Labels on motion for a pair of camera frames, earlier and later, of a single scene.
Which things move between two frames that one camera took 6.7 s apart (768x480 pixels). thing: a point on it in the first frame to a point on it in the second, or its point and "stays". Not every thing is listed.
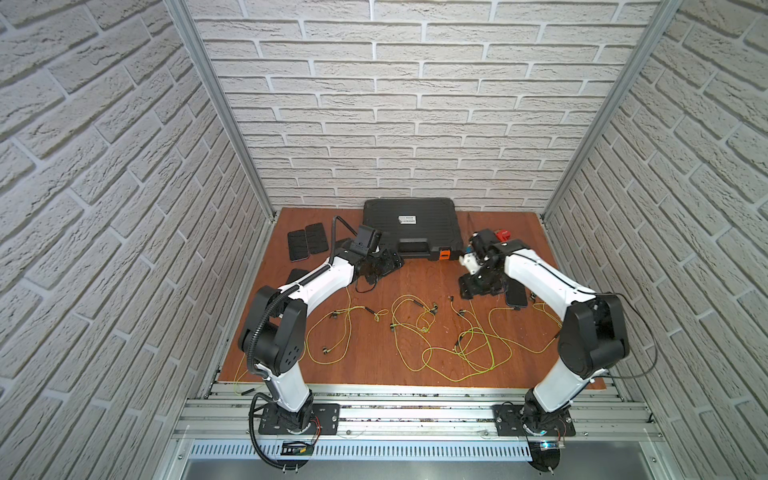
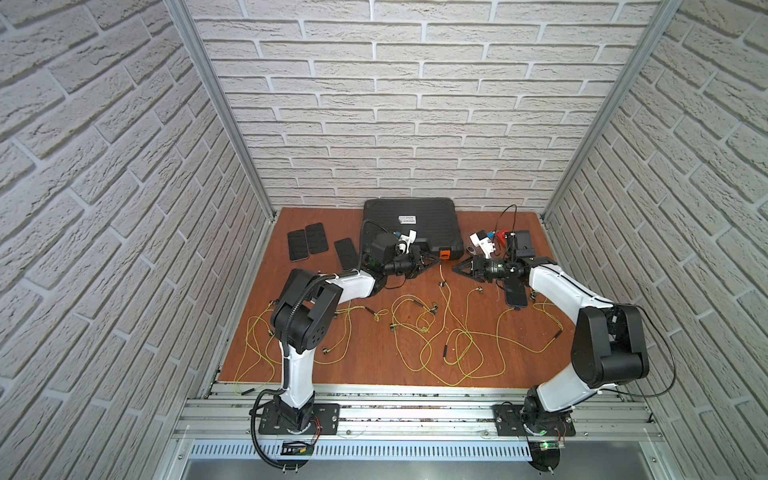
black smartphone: [316, 238] stays
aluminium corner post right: [666, 13] stays
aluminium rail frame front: [416, 411] stays
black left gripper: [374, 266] to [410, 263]
